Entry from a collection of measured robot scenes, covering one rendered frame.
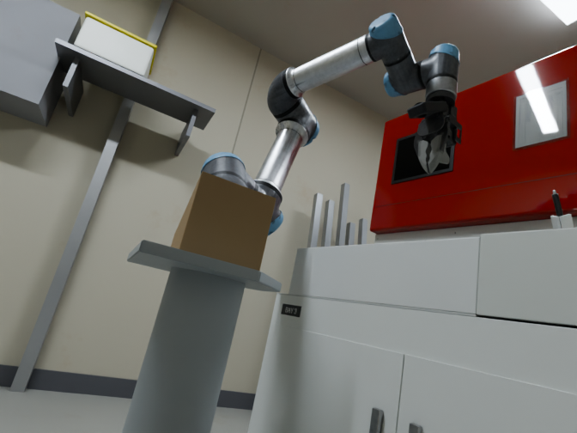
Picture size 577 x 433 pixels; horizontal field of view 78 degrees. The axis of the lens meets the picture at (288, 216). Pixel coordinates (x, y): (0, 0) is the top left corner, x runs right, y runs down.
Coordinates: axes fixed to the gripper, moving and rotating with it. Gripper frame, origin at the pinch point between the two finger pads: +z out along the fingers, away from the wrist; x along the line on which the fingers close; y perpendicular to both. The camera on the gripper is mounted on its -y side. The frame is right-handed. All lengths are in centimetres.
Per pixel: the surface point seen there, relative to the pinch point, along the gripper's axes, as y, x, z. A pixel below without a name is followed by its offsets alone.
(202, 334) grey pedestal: -38, 18, 47
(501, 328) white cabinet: -3.9, -19.2, 35.4
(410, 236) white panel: 58, 46, -4
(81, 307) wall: -29, 245, 62
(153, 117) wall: -26, 245, -94
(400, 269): -4.0, 1.4, 25.8
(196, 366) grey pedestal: -37, 18, 52
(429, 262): -4.0, -5.4, 24.4
